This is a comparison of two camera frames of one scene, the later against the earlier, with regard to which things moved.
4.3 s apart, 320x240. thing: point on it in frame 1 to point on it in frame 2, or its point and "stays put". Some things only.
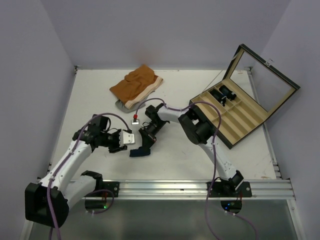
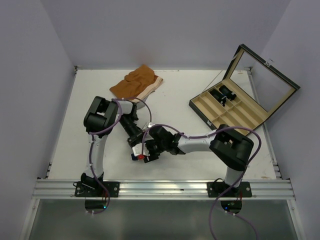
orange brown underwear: x=138 y=84 stays put
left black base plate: x=113 y=186 stays put
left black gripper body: x=112 y=141 to x=134 y=133
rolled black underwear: x=225 y=92 stays put
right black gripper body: x=153 y=128 to x=154 y=148
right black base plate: x=244 y=190 stays put
